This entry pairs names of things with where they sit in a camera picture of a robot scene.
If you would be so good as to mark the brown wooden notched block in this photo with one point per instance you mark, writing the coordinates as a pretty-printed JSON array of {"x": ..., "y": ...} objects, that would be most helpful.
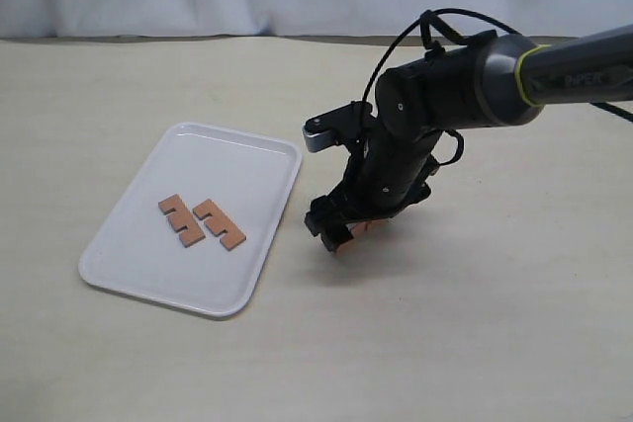
[{"x": 356, "y": 231}]

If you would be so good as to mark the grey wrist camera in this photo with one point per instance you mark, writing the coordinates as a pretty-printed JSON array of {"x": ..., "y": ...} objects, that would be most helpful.
[{"x": 342, "y": 126}]

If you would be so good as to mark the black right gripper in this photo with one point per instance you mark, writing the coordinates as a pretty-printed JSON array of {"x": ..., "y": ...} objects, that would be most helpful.
[{"x": 384, "y": 174}]

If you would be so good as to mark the notched wooden puzzle piece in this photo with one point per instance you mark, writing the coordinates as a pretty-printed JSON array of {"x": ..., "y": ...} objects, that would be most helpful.
[{"x": 181, "y": 220}]

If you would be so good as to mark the white plastic tray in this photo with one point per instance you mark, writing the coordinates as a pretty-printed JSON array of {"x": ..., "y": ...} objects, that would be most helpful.
[{"x": 137, "y": 253}]

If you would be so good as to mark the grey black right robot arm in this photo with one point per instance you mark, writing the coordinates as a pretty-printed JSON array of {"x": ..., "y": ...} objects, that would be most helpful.
[{"x": 486, "y": 80}]

